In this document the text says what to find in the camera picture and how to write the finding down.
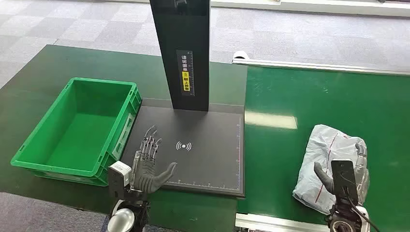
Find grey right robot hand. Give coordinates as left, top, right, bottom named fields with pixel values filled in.
left=313, top=142, right=369, bottom=206

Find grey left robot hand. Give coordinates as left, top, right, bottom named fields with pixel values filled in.
left=130, top=125, right=178, bottom=195

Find grey plastic mailer package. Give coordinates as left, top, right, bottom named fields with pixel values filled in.
left=292, top=124, right=370, bottom=215

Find black weighing platform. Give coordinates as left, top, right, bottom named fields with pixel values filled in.
left=121, top=98, right=246, bottom=198

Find green plastic basket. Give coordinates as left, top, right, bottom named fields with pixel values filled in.
left=10, top=77, right=143, bottom=188

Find green conveyor belt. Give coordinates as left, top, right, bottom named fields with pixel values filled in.
left=237, top=65, right=410, bottom=232

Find black yellow column label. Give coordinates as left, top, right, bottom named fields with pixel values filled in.
left=176, top=49, right=195, bottom=97

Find black scale column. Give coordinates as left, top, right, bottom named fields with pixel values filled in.
left=149, top=0, right=211, bottom=112

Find white ledge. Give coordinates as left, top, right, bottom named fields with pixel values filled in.
left=105, top=0, right=410, bottom=17

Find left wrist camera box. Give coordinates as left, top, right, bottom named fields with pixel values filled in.
left=108, top=161, right=132, bottom=200

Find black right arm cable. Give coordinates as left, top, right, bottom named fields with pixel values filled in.
left=347, top=187, right=382, bottom=232

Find short aluminium conveyor rail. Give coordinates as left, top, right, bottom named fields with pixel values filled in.
left=234, top=213, right=332, bottom=232

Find long aluminium conveyor rail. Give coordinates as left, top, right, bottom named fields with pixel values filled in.
left=232, top=50, right=410, bottom=76

